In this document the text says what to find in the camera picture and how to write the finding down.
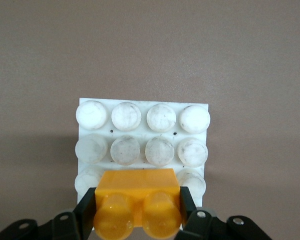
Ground yellow two-stud block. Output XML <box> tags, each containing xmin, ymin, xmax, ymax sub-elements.
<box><xmin>93</xmin><ymin>168</ymin><xmax>188</xmax><ymax>239</ymax></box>

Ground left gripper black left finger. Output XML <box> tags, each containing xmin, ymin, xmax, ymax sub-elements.
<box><xmin>73</xmin><ymin>186</ymin><xmax>98</xmax><ymax>240</ymax></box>

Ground white studded base plate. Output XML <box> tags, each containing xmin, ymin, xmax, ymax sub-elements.
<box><xmin>74</xmin><ymin>97</ymin><xmax>211</xmax><ymax>227</ymax></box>

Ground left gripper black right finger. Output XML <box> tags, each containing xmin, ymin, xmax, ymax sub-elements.
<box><xmin>179</xmin><ymin>186</ymin><xmax>199</xmax><ymax>227</ymax></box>

